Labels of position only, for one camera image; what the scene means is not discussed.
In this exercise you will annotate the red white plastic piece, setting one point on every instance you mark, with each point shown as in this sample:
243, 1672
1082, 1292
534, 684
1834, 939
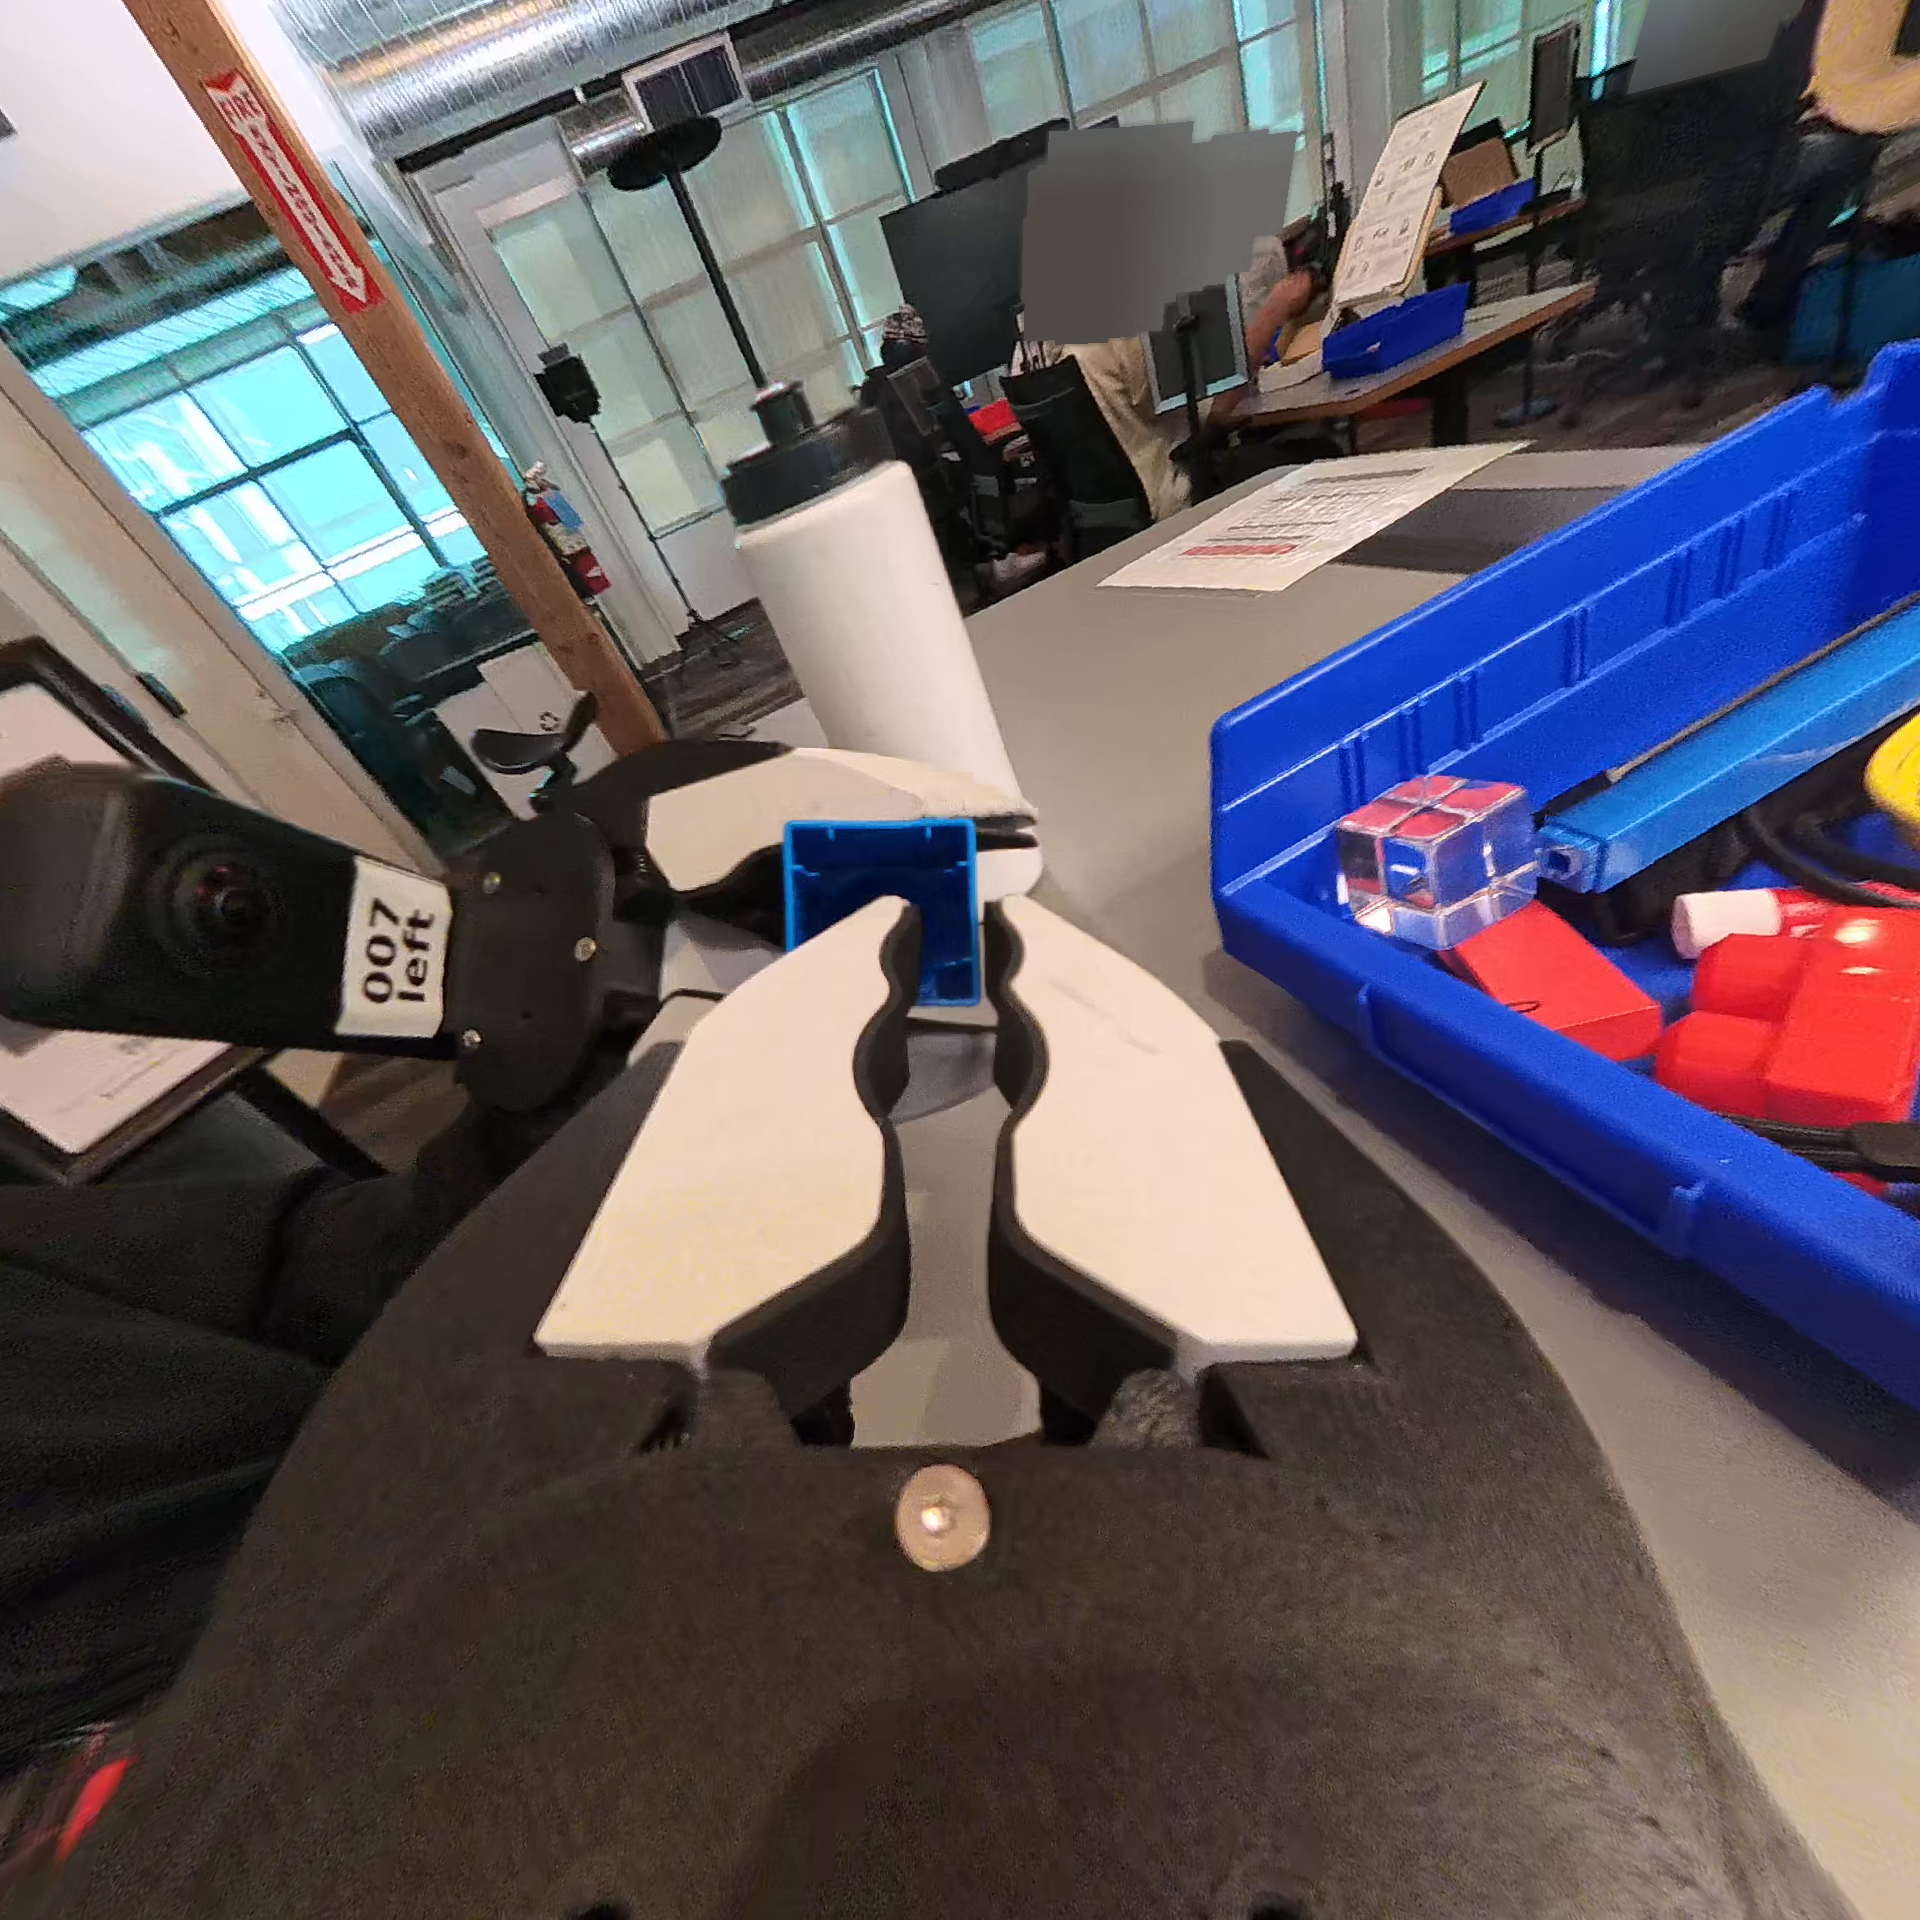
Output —
1724, 917

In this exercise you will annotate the flat red block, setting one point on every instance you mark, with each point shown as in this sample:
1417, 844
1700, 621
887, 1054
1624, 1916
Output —
1560, 984

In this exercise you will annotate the chunky red plastic block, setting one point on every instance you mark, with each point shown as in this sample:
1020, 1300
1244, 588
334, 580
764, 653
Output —
1800, 1037

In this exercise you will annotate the illustrated instruction sheet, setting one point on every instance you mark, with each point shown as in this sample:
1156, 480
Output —
1401, 195

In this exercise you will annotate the blue plastic bin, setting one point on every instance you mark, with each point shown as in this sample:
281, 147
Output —
1395, 339
1499, 1080
1492, 206

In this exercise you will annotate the printed paper sheet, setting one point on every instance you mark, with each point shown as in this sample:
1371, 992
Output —
1306, 517

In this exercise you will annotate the red fire extinguisher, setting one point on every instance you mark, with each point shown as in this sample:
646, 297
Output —
579, 548

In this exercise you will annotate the blue metal bar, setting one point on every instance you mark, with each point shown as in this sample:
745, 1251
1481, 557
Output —
1739, 765

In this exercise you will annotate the black monitor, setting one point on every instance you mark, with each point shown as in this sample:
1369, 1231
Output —
954, 270

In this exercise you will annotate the white water bottle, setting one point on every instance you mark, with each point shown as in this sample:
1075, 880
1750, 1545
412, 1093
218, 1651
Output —
870, 630

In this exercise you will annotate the yellow tape roll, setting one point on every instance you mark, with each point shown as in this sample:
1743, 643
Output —
1898, 773

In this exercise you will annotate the clear acrylic cube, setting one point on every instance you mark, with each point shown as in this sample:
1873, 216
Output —
1433, 862

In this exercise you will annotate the white recycling bin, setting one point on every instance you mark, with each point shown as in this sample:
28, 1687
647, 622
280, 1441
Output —
518, 699

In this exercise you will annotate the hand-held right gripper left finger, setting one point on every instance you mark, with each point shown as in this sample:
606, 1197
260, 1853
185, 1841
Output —
735, 1201

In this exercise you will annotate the black floor lamp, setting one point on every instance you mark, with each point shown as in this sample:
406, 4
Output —
668, 149

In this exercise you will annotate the blue plastic block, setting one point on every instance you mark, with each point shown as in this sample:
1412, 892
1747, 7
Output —
879, 885

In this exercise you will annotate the silver ventilation duct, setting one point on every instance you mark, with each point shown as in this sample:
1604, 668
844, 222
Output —
494, 77

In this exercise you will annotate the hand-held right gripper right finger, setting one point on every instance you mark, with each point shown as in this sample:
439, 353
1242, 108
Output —
1170, 1201

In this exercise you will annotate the black speaker on tripod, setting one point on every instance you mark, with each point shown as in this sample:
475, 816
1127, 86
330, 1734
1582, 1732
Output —
570, 388

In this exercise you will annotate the wooden office desk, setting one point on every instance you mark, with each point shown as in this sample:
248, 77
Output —
1499, 324

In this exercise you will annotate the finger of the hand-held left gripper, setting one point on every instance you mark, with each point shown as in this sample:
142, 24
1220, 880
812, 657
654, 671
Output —
694, 992
751, 804

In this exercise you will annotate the brown cardboard box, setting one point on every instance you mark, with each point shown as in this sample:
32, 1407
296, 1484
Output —
1478, 159

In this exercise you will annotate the red arrow sign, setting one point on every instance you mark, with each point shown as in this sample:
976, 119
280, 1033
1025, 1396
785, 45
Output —
292, 195

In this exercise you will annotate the wooden post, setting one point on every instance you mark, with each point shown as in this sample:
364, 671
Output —
451, 451

